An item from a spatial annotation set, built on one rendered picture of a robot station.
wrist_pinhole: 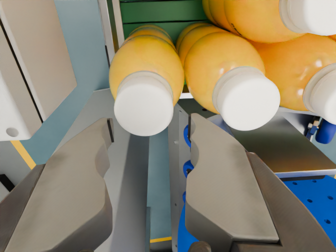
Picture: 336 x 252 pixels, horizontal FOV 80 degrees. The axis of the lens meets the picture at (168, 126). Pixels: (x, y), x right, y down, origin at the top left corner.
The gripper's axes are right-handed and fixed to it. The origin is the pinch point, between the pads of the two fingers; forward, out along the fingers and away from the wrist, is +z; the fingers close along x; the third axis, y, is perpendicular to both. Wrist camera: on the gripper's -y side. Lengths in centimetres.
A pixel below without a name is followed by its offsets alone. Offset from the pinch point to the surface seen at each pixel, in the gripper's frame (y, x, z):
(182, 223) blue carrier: 17.8, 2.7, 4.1
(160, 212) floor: 168, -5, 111
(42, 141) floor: 77, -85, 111
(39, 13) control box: -5.6, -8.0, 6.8
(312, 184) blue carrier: 17.6, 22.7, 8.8
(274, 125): 10.8, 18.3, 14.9
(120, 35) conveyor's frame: -2.1, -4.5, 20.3
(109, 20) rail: -4.7, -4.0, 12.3
